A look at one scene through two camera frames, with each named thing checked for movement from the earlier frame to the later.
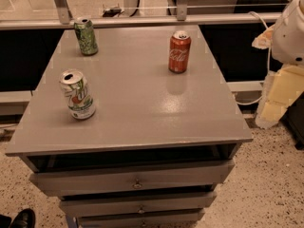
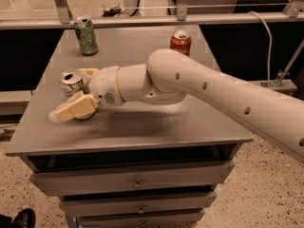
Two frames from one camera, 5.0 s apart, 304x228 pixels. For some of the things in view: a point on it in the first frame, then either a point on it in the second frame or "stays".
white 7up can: x=79 y=94 stays
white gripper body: x=289 y=37 to x=104 y=85
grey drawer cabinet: x=159 y=145 stays
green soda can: x=85 y=35 stays
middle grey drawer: x=137 y=203 stays
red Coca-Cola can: x=180 y=52 stays
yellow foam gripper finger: x=265 y=40 to x=89 y=71
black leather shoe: x=26 y=218 stays
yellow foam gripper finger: x=281 y=89 to x=80 y=104
